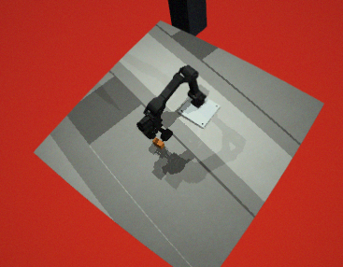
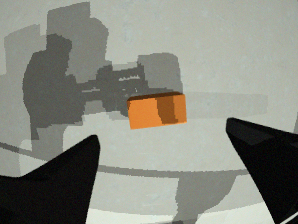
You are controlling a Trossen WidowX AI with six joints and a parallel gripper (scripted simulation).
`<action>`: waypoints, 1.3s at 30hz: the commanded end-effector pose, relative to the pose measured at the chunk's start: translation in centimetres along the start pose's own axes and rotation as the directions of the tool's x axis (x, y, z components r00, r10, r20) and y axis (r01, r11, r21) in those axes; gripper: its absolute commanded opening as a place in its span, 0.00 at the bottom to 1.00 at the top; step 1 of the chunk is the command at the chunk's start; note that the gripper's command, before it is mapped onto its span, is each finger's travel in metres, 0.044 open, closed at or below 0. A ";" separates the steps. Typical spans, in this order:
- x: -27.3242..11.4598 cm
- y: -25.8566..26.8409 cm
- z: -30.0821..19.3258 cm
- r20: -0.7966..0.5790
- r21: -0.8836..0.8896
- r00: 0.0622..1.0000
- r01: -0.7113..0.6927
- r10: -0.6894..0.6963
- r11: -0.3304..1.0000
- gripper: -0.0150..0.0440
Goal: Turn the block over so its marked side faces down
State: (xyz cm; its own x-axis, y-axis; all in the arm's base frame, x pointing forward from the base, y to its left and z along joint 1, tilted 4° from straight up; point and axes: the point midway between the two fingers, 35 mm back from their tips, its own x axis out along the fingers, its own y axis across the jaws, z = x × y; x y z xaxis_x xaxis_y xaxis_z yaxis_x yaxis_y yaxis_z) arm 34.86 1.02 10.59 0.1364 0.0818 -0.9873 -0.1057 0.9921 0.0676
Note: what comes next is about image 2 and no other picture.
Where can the orange block with dark square marking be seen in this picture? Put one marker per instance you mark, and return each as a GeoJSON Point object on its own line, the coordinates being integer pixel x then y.
{"type": "Point", "coordinates": [156, 110]}

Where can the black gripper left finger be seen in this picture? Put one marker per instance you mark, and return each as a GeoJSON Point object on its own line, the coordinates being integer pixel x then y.
{"type": "Point", "coordinates": [59, 191]}

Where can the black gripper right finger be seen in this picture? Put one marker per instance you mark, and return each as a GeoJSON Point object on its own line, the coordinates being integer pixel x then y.
{"type": "Point", "coordinates": [271, 157]}

